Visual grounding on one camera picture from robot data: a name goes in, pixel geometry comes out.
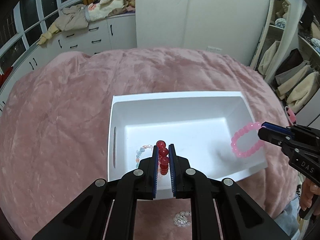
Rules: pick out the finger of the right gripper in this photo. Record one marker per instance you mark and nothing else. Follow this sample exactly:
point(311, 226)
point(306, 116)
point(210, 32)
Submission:
point(272, 137)
point(276, 128)

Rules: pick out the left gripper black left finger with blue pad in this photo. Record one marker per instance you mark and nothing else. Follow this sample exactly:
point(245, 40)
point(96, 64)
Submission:
point(106, 209)

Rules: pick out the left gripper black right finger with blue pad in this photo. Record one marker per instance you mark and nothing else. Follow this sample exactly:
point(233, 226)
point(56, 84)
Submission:
point(219, 209)

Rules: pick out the person's right hand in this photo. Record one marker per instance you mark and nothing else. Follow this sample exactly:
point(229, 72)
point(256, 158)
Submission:
point(309, 189)

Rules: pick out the grey trousers of person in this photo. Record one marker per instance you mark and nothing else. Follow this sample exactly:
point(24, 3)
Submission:
point(287, 220)

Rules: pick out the open closet with clothes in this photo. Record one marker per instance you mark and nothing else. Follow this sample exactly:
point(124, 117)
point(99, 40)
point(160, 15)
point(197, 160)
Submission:
point(287, 57)

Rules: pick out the white open storage box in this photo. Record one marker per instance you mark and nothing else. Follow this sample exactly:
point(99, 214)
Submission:
point(199, 124)

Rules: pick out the pink plush bedspread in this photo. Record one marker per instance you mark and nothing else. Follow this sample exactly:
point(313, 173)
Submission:
point(54, 125)

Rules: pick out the white tall wardrobe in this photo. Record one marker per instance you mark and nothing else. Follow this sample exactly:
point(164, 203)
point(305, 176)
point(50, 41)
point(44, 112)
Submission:
point(231, 27)

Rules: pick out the white low drawer cabinet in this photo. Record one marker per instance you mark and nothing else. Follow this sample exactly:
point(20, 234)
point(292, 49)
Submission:
point(118, 32)

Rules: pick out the beige garment on cabinet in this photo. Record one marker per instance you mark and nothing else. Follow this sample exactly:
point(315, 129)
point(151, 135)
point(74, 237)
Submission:
point(72, 18)

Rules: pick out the pile of clothes on cabinet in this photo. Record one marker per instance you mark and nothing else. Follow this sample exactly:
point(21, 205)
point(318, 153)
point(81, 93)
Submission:
point(101, 9)

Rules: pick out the window with white frames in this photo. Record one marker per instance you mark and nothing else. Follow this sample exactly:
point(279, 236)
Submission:
point(22, 23)

